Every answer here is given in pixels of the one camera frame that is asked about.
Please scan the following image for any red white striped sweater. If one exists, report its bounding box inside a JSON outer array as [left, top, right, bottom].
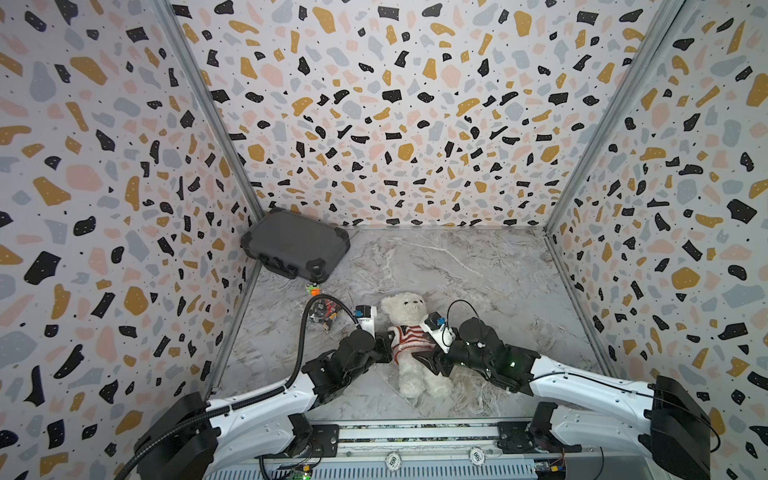
[[388, 325, 435, 364]]

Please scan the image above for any white teddy bear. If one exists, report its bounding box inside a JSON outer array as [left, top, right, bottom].
[[380, 292, 453, 399]]

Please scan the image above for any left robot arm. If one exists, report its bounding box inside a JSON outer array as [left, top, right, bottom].
[[116, 329, 394, 479]]

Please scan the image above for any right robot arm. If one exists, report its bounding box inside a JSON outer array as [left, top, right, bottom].
[[414, 313, 716, 479]]

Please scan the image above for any clear bag of small toys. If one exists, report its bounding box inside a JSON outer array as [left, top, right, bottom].
[[308, 299, 341, 332]]

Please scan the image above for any dark grey hard case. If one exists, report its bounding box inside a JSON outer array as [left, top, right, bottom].
[[240, 208, 351, 284]]

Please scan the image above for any black corrugated cable hose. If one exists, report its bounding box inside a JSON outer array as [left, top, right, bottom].
[[113, 293, 361, 480]]

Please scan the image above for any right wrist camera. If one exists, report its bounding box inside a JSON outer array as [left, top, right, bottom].
[[421, 312, 456, 353]]

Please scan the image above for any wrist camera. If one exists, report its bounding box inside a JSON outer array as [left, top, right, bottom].
[[354, 305, 378, 336], [421, 312, 456, 353]]

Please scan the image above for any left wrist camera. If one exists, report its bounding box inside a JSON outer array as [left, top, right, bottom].
[[354, 305, 378, 336]]

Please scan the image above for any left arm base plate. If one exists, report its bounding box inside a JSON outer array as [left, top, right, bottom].
[[267, 414, 340, 458]]

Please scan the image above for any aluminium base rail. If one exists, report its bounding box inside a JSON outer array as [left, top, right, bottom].
[[158, 416, 601, 480]]

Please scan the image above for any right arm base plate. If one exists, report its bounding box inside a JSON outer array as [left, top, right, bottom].
[[496, 402, 582, 454]]

